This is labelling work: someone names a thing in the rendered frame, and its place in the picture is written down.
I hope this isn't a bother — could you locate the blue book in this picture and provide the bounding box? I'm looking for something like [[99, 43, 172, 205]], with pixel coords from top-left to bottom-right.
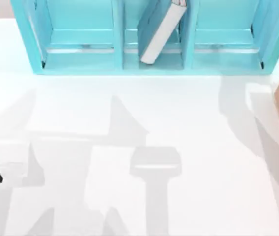
[[137, 0, 188, 65]]

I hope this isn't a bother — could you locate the light blue rack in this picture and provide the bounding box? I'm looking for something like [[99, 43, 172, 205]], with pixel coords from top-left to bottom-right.
[[9, 0, 279, 76]]

